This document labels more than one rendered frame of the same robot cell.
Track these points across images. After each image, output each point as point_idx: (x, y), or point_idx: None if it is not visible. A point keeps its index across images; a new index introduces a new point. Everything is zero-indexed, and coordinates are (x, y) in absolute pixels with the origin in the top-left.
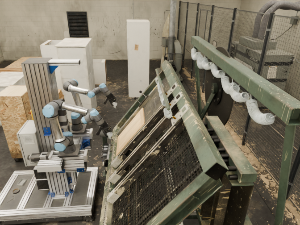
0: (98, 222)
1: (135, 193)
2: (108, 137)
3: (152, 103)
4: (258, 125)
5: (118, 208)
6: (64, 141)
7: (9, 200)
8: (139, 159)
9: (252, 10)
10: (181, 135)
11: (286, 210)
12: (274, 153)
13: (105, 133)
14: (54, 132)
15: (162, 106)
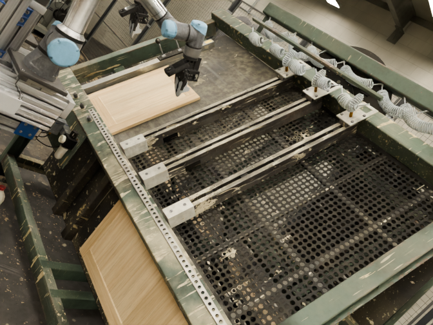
0: None
1: (256, 215)
2: (181, 91)
3: (203, 69)
4: (185, 173)
5: (21, 249)
6: (82, 46)
7: None
8: (229, 158)
9: (189, 10)
10: (348, 144)
11: (245, 293)
12: (212, 216)
13: (187, 80)
14: (81, 11)
15: (272, 86)
